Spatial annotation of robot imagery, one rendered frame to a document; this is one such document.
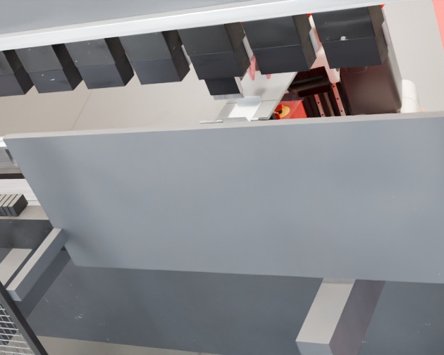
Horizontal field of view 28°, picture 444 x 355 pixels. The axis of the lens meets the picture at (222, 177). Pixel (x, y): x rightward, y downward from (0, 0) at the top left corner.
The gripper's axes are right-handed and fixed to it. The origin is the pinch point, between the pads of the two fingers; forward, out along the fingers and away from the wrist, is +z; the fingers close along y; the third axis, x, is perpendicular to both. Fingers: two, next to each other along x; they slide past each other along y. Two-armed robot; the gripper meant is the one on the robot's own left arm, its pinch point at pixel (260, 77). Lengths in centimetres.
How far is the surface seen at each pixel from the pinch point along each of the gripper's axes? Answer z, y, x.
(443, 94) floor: 22, 2, 174
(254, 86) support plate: 2.9, -3.0, 0.8
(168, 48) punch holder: -11.2, -10.2, -32.4
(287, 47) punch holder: -8.1, 25.7, -30.7
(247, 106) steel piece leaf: 7.9, -0.8, -8.7
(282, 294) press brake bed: 72, -6, 11
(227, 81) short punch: -0.5, 2.2, -23.2
